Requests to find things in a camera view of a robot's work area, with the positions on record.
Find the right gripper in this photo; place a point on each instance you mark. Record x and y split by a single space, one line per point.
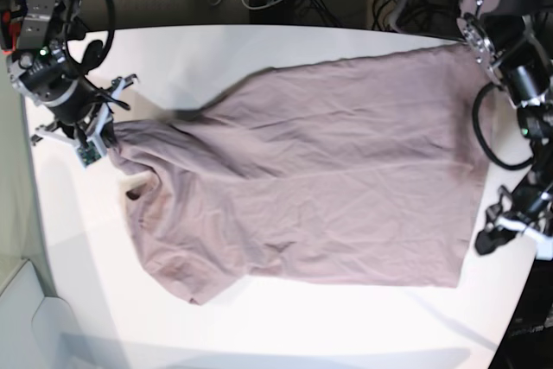
73 106

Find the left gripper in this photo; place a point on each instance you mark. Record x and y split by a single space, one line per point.
530 198

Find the mauve t-shirt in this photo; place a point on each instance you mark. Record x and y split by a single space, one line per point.
361 171

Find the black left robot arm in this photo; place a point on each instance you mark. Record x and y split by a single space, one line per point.
503 36

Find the red and black clamp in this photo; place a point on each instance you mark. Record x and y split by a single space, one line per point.
12 13

